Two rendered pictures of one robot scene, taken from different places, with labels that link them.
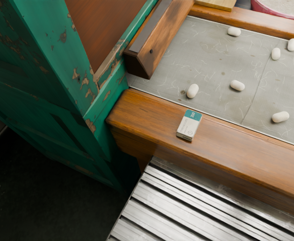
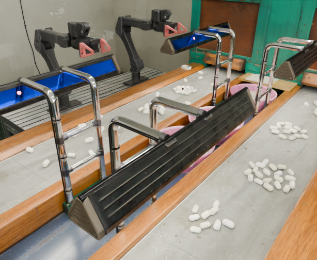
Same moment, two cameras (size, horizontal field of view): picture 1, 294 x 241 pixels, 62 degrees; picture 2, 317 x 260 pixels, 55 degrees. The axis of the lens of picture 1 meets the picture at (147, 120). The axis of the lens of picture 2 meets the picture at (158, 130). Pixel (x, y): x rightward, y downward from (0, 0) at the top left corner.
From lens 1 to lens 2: 2.23 m
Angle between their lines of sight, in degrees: 67
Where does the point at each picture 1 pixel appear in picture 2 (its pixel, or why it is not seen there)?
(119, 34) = (211, 48)
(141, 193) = not seen: hidden behind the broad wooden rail
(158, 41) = (214, 58)
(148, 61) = (206, 58)
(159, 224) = not seen: hidden behind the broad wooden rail
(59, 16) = (196, 25)
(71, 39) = not seen: hidden behind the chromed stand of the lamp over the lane
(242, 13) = (236, 81)
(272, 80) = (201, 83)
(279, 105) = (190, 82)
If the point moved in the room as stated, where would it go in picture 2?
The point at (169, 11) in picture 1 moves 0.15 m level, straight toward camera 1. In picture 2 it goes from (225, 58) to (203, 55)
